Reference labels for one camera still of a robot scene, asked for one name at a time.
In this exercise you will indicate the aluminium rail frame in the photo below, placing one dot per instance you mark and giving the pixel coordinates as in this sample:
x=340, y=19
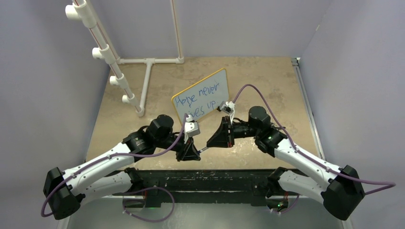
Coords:
x=337, y=188

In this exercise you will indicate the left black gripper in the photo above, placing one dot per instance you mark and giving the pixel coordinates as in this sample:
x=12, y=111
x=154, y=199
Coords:
x=191, y=153

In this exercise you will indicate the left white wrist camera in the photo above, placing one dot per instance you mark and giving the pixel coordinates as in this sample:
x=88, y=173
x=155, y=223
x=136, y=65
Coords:
x=191, y=127

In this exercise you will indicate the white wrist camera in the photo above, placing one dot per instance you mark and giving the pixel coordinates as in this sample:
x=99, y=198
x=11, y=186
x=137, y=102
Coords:
x=191, y=127
x=229, y=108

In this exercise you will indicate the yellow framed whiteboard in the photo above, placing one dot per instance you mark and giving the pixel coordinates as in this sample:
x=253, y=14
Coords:
x=203, y=97

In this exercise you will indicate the blue white marker pen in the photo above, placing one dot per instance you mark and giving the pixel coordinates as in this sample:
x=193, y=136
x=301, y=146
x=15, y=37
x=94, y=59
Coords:
x=202, y=150

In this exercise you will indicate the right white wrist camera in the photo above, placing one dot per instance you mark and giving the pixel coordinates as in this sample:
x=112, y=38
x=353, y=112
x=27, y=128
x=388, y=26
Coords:
x=229, y=108

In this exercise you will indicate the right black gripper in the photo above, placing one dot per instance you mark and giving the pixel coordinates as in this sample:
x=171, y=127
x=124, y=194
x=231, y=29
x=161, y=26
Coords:
x=221, y=138

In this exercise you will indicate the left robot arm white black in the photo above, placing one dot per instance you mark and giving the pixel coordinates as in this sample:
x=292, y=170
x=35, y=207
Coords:
x=66, y=190

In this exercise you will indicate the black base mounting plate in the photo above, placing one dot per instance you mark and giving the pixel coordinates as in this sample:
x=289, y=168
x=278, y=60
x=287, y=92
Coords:
x=235, y=186

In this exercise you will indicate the white PVC pipe frame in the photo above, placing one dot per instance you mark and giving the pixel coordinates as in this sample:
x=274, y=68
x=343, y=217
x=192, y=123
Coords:
x=83, y=11

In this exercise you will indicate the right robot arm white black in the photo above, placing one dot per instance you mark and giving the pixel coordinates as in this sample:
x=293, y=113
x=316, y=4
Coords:
x=336, y=188

